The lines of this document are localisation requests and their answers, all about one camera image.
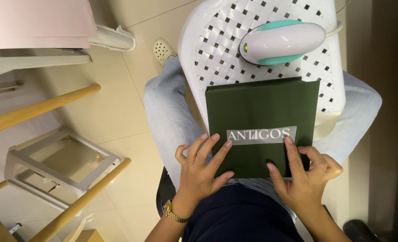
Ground person's right hand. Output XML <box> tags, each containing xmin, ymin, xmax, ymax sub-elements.
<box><xmin>266</xmin><ymin>136</ymin><xmax>344</xmax><ymax>218</ymax></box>

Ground person's left hand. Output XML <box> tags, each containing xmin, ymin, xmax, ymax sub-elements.
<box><xmin>174</xmin><ymin>133</ymin><xmax>235</xmax><ymax>216</ymax></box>

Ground clear white lettering transfer strip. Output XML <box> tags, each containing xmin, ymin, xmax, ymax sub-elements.
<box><xmin>227</xmin><ymin>126</ymin><xmax>297</xmax><ymax>146</ymax></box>

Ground dark green book cover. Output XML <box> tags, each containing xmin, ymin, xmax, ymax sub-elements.
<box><xmin>205</xmin><ymin>77</ymin><xmax>321</xmax><ymax>179</ymax></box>

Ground black chair seat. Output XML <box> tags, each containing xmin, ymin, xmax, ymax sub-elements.
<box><xmin>155</xmin><ymin>166</ymin><xmax>179</xmax><ymax>218</ymax></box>

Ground gold wristwatch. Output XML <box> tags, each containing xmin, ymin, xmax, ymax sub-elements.
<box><xmin>163</xmin><ymin>200</ymin><xmax>189</xmax><ymax>224</ymax></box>

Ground dark navy shirt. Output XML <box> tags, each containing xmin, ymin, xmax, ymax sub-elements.
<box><xmin>182</xmin><ymin>184</ymin><xmax>304</xmax><ymax>242</ymax></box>

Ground black rounded chair part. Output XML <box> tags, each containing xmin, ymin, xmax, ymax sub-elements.
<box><xmin>342</xmin><ymin>219</ymin><xmax>382</xmax><ymax>242</ymax></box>

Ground light blue jeans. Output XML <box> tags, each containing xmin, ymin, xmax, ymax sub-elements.
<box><xmin>143</xmin><ymin>56</ymin><xmax>383</xmax><ymax>223</ymax></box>

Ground brown cardboard box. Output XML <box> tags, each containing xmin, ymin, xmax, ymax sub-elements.
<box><xmin>74</xmin><ymin>229</ymin><xmax>105</xmax><ymax>242</ymax></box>

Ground clear plastic bag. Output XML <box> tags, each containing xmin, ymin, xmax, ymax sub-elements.
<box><xmin>62</xmin><ymin>213</ymin><xmax>95</xmax><ymax>242</ymax></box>

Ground white perforated clog shoe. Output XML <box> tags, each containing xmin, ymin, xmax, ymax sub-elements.
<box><xmin>153</xmin><ymin>38</ymin><xmax>179</xmax><ymax>66</ymax></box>

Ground white woven plastic stool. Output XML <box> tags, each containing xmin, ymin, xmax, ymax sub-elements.
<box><xmin>178</xmin><ymin>0</ymin><xmax>347</xmax><ymax>141</ymax></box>

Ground white and teal mini heat press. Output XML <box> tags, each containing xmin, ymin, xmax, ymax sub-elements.
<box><xmin>239</xmin><ymin>19</ymin><xmax>327</xmax><ymax>66</ymax></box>

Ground stack of pink paper sheets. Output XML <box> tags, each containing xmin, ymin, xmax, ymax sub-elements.
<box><xmin>0</xmin><ymin>0</ymin><xmax>99</xmax><ymax>50</ymax></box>

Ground cream heat press cable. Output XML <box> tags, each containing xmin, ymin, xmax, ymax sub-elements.
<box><xmin>325</xmin><ymin>0</ymin><xmax>352</xmax><ymax>38</ymax></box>

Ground white table frame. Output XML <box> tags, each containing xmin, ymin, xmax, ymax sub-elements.
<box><xmin>0</xmin><ymin>25</ymin><xmax>136</xmax><ymax>95</ymax></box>

